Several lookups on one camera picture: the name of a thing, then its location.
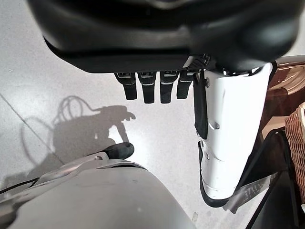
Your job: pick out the silver robot limb black tip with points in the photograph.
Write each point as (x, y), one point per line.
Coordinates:
(112, 152)

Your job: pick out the grey robot body shell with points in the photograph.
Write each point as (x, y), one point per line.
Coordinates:
(95, 198)

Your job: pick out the white robot leg black foot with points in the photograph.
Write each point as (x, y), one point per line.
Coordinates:
(230, 124)

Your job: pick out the brown wooden furniture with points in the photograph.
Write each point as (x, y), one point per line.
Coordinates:
(289, 78)

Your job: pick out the woven wicker laundry basket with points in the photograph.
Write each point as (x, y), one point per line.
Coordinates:
(296, 152)

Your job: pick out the black frame stand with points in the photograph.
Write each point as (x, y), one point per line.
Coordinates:
(274, 181)

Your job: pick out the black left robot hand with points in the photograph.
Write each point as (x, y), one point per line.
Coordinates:
(133, 31)

